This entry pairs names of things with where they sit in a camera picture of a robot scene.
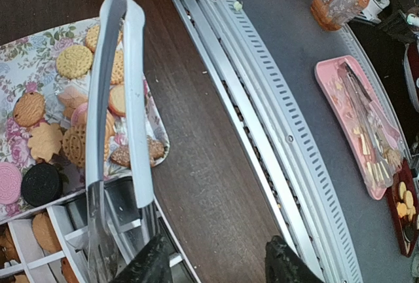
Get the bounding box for chocolate chip cookie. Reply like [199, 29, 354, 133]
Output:
[12, 92, 46, 127]

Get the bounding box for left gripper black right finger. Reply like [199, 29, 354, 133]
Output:
[265, 235, 322, 283]

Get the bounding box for flower shaped brown cookie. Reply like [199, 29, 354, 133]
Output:
[111, 136, 165, 168]

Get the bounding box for tan sandwich biscuit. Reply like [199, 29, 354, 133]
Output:
[62, 124, 86, 168]

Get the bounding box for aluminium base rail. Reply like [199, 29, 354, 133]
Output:
[173, 0, 363, 282]

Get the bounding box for pink sandwich cookie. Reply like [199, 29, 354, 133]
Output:
[0, 162, 22, 205]

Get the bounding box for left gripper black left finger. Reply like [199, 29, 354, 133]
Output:
[111, 234, 173, 283]

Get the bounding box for floral rectangular tray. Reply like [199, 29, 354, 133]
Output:
[1, 17, 170, 222]

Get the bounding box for dark red tray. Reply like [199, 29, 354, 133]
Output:
[386, 159, 418, 257]

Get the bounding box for grey divided cookie tin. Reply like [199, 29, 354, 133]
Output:
[0, 178, 202, 283]

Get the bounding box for pink tray with scraps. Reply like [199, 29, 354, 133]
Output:
[315, 56, 403, 200]

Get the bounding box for silver serving tongs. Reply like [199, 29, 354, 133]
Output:
[85, 0, 159, 282]

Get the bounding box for leaf shaped orange cookie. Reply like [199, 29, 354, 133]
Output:
[27, 123, 63, 162]

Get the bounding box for black sandwich cookie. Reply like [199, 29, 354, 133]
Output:
[21, 162, 63, 207]

